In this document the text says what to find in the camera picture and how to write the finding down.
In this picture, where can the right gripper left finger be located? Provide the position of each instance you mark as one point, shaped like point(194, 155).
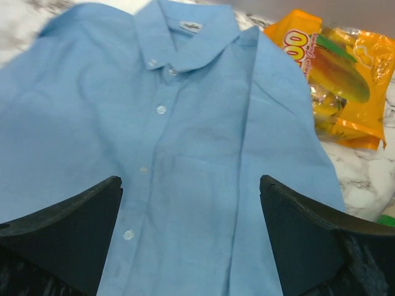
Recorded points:
point(61, 249)

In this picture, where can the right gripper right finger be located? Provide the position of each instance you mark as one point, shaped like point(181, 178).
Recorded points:
point(321, 251)

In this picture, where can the light blue button shirt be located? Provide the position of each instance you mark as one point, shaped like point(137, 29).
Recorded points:
point(190, 112)

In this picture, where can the green cassava chips bag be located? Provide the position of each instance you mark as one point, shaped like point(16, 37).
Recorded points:
point(386, 220)

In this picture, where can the orange mango gummy bag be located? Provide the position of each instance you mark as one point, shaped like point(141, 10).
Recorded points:
point(348, 71)

